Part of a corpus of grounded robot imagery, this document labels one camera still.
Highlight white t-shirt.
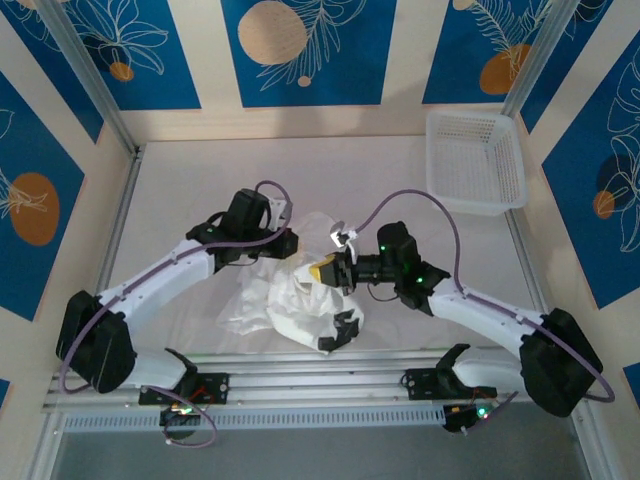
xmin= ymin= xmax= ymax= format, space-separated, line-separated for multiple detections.
xmin=215 ymin=210 xmax=366 ymax=356

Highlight white perforated plastic basket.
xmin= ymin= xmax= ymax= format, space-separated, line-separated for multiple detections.
xmin=424 ymin=109 xmax=530 ymax=217

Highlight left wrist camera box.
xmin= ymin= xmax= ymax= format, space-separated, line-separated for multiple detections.
xmin=267 ymin=197 xmax=293 ymax=231

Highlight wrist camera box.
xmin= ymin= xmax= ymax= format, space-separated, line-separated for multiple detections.
xmin=329 ymin=222 xmax=359 ymax=251
xmin=267 ymin=197 xmax=293 ymax=231

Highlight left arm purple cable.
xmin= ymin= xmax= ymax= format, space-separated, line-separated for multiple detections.
xmin=58 ymin=179 xmax=294 ymax=448

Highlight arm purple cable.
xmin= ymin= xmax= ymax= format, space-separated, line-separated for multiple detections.
xmin=58 ymin=179 xmax=294 ymax=448
xmin=354 ymin=188 xmax=616 ymax=435

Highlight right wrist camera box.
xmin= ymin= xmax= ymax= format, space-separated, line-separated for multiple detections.
xmin=329 ymin=222 xmax=359 ymax=251

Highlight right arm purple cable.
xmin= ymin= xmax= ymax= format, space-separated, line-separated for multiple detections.
xmin=354 ymin=188 xmax=616 ymax=435

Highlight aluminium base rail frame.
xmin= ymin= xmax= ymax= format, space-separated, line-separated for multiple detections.
xmin=42 ymin=349 xmax=591 ymax=414

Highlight aluminium table side rail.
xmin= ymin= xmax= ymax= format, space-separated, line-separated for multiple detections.
xmin=504 ymin=209 xmax=562 ymax=359
xmin=102 ymin=144 xmax=146 ymax=271

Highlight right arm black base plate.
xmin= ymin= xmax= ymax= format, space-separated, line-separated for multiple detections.
xmin=399 ymin=367 xmax=499 ymax=401

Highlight grey slotted cable duct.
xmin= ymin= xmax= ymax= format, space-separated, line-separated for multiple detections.
xmin=62 ymin=405 xmax=446 ymax=432

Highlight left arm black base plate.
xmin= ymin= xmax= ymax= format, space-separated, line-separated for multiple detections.
xmin=138 ymin=372 xmax=231 ymax=406

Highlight blue floral wall panel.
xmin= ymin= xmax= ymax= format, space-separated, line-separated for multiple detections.
xmin=542 ymin=47 xmax=640 ymax=310
xmin=519 ymin=0 xmax=615 ymax=135
xmin=0 ymin=69 xmax=86 ymax=323
xmin=0 ymin=0 xmax=105 ymax=145
xmin=221 ymin=0 xmax=399 ymax=108
xmin=64 ymin=0 xmax=202 ymax=112
xmin=422 ymin=0 xmax=556 ymax=106

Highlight aluminium corner post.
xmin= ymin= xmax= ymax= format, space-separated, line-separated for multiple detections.
xmin=37 ymin=0 xmax=142 ymax=156
xmin=502 ymin=0 xmax=571 ymax=119

